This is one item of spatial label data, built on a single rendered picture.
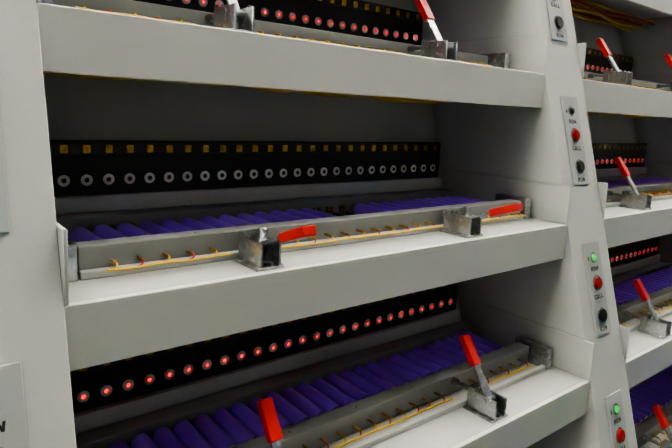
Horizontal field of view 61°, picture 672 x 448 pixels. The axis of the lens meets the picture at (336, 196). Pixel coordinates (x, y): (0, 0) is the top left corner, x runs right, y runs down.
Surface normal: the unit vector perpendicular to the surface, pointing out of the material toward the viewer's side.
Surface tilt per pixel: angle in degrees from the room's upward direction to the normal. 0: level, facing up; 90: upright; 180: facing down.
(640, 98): 105
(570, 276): 90
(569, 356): 90
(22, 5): 90
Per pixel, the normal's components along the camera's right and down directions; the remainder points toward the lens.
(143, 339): 0.62, 0.14
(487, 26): -0.78, 0.05
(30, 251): 0.61, -0.12
